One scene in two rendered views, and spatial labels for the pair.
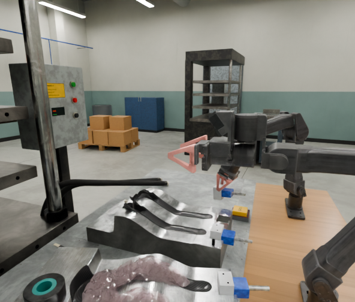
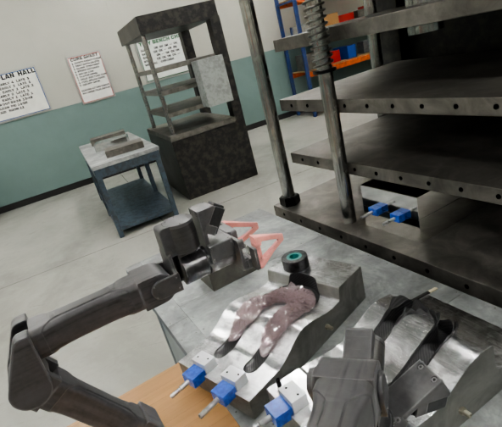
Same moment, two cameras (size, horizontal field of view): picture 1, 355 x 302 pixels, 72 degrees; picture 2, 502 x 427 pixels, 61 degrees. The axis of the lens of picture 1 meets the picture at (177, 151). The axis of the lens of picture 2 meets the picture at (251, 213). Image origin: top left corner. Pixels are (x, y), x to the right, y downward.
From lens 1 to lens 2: 1.34 m
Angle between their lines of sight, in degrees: 124
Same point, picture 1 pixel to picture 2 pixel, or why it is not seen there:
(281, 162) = not seen: hidden behind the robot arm
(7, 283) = (382, 268)
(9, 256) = (437, 266)
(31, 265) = (402, 278)
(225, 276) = (234, 374)
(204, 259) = not seen: hidden behind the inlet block
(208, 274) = (259, 377)
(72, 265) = (323, 274)
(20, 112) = not seen: outside the picture
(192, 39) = not seen: outside the picture
